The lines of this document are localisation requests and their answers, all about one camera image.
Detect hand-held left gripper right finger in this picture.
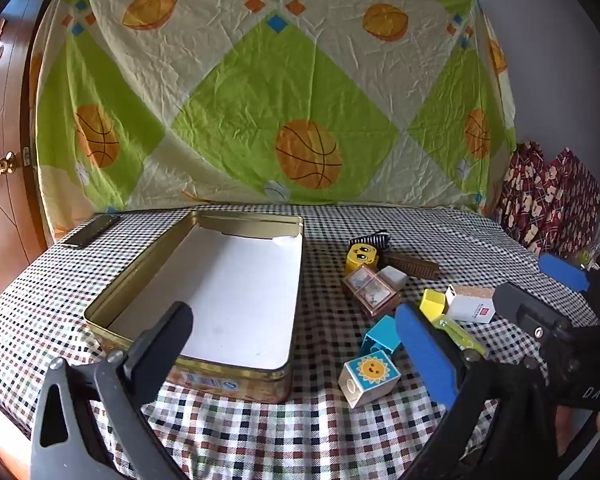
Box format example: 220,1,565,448
394,301,561,480

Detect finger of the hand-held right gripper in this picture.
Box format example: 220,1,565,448
537,252,600,322
491,282,575,347

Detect basketball print bed sheet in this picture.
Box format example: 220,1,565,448
32,0,518,241

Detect green toy car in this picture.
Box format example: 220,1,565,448
430,315,487,359

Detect yellow face block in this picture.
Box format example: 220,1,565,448
344,242,383,277

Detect red bear print cloth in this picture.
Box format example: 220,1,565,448
495,140,600,257

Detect person's right hand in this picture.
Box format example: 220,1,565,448
554,404,600,461

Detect white box with red label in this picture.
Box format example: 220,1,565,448
445,284,496,324

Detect sun print cube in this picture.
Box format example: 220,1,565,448
338,349,401,409

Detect brown bar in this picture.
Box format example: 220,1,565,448
382,251,442,281

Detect checkered tablecloth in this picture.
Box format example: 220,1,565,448
0,205,600,480

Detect blue plastic piece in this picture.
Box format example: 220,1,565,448
361,315,406,361

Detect gold tin box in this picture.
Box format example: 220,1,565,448
84,210,305,405

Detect plain yellow block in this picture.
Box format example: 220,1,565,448
420,289,448,321

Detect black flat case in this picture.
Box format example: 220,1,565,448
61,214,122,250

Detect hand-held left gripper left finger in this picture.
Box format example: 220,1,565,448
27,301,196,480

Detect white block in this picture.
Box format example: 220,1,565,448
377,266,409,291

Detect pink transparent box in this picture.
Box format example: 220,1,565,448
341,265,402,318

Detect brown wooden door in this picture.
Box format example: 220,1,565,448
0,0,76,311

